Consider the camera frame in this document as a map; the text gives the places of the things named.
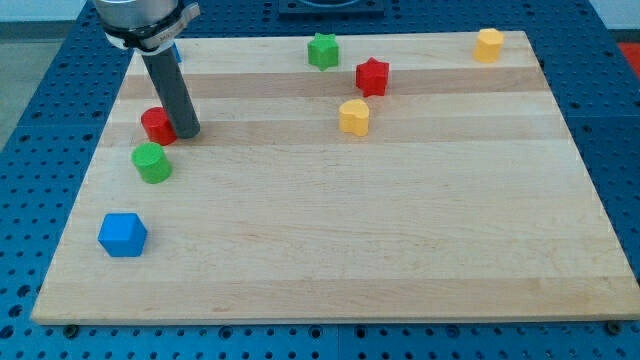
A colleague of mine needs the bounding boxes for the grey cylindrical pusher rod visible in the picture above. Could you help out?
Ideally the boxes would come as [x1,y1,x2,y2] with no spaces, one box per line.
[142,47,200,139]

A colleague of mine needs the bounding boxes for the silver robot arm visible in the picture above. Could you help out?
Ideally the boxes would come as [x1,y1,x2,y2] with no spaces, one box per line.
[93,0,201,139]

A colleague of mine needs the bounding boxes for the blue block behind arm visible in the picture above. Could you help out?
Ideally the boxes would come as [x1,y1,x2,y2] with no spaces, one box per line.
[172,43,182,63]

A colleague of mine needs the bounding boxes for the blue cube block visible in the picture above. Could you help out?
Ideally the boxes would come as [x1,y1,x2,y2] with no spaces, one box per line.
[97,213,147,257]

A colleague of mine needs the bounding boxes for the red cylinder block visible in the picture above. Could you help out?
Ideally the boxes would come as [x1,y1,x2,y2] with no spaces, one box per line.
[141,107,177,146]

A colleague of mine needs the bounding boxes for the green cylinder block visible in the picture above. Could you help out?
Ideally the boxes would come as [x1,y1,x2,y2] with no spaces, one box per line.
[131,142,172,184]

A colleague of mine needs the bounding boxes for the green star block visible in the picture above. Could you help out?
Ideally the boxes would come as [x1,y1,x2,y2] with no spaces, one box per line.
[307,33,340,71]

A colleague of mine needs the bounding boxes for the yellow heart block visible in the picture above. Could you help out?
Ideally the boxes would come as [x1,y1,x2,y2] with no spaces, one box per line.
[338,99,370,136]

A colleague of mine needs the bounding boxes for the red star block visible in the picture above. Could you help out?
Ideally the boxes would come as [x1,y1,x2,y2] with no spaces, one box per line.
[355,57,390,97]

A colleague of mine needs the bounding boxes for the wooden board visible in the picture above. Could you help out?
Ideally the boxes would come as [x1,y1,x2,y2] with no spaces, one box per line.
[32,31,639,325]

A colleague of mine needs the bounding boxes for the yellow hexagon block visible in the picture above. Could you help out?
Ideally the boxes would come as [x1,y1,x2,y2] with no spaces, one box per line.
[472,28,504,63]

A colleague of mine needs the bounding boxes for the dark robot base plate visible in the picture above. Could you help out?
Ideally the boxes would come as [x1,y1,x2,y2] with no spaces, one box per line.
[277,0,386,19]

